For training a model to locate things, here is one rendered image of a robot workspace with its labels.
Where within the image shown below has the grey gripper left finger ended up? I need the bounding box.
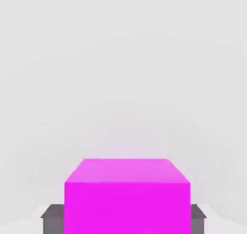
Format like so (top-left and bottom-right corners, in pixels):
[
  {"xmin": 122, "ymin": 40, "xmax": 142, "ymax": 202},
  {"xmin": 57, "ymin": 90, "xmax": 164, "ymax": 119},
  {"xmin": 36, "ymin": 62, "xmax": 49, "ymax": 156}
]
[{"xmin": 11, "ymin": 204, "xmax": 66, "ymax": 234}]

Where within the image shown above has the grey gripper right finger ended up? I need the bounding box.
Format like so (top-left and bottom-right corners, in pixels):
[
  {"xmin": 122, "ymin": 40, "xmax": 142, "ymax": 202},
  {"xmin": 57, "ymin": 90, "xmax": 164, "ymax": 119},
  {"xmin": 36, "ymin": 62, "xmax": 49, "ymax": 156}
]
[{"xmin": 190, "ymin": 204, "xmax": 235, "ymax": 234}]

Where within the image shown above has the small magenta cube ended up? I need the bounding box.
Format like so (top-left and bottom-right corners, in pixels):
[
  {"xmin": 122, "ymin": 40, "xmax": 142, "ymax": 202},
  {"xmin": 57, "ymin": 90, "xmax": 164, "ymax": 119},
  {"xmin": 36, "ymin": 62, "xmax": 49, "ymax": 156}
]
[{"xmin": 64, "ymin": 158, "xmax": 191, "ymax": 234}]

